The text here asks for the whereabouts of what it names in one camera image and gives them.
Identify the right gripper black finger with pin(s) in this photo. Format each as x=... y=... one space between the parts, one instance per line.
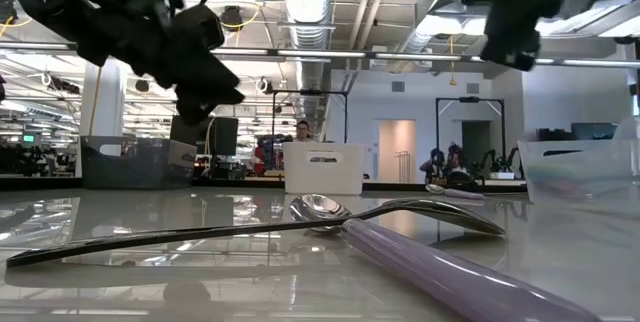
x=510 y=42

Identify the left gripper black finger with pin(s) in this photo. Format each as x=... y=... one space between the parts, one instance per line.
x=210 y=87
x=192 y=112

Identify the black mirror-finish spoon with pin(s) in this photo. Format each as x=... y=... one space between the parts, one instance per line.
x=450 y=214

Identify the black ceiling speaker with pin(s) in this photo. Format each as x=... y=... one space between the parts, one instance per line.
x=142 y=85

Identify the grey plastic bin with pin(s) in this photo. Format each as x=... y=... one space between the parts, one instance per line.
x=145 y=167

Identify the white square column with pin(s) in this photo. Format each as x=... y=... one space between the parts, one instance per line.
x=107 y=117

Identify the long horizontal light bar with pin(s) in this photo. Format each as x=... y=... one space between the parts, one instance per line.
x=425 y=56

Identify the person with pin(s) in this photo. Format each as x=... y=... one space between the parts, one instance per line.
x=454 y=162
x=302 y=130

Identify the black desk monitor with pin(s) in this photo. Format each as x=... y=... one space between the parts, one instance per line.
x=587 y=132

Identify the clear plastic bin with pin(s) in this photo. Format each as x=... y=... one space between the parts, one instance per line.
x=575 y=172

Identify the white plastic bin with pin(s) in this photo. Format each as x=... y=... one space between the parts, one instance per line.
x=325 y=177

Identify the green lit screen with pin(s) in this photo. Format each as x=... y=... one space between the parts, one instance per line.
x=29 y=138

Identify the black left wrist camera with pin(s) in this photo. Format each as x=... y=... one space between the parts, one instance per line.
x=200 y=27

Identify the black frame stand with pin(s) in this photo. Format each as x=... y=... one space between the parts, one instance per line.
x=470 y=99
x=320 y=93

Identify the silver ventilation duct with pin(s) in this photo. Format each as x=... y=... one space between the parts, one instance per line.
x=307 y=2

